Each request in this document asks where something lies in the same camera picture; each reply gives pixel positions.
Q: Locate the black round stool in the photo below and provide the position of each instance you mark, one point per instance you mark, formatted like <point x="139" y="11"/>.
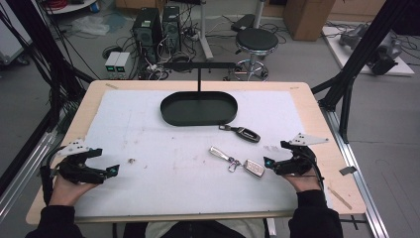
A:
<point x="257" y="41"/>

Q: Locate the black oval tray with stand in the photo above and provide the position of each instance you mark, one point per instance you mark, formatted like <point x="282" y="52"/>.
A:
<point x="198" y="109"/>

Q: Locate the white bench power supply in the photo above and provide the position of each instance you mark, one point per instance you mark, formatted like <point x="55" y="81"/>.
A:
<point x="112" y="63"/>
<point x="122" y="64"/>

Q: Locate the slim black computer tower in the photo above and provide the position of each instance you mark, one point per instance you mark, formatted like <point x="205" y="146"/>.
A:
<point x="171" y="28"/>

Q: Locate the white table mat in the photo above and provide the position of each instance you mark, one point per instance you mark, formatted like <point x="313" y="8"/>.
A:
<point x="158" y="178"/>

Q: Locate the black car key fob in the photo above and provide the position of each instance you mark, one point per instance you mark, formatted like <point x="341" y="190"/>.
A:
<point x="245" y="134"/>

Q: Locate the silver car key with keyring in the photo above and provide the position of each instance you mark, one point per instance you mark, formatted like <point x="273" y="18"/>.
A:
<point x="238" y="162"/>

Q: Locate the white board with grey devices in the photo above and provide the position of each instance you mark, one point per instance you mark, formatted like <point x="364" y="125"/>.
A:
<point x="369" y="49"/>

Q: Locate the brown cardboard box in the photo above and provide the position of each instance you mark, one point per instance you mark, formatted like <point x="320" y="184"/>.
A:
<point x="307" y="18"/>

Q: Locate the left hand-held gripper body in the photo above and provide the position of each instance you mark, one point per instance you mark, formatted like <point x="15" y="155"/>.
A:
<point x="77" y="167"/>

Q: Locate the grey tape piece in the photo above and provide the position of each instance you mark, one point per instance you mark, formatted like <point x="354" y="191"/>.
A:
<point x="347" y="170"/>

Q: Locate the aluminium rail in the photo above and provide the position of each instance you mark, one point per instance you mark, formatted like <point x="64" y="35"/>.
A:
<point x="358" y="172"/>
<point x="23" y="172"/>

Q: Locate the clear plastic bag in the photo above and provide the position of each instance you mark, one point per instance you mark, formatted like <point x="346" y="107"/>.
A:
<point x="89" y="24"/>

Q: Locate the person's torso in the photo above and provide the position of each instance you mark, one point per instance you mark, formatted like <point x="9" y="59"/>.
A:
<point x="198" y="229"/>

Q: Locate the person's left hand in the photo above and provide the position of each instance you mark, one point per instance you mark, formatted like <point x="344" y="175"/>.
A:
<point x="67" y="193"/>

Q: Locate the person's right hand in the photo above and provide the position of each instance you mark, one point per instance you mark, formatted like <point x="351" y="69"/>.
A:
<point x="303" y="182"/>

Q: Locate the small metal scrap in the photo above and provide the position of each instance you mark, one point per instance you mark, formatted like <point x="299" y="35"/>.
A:
<point x="131" y="161"/>

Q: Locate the large black computer tower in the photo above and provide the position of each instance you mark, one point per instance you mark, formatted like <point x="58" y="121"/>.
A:
<point x="147" y="31"/>

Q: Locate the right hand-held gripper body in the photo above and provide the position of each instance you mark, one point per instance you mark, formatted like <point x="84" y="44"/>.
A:
<point x="298" y="158"/>

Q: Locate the black metal frame strut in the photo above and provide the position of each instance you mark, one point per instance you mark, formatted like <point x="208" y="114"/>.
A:
<point x="360" y="56"/>
<point x="43" y="49"/>

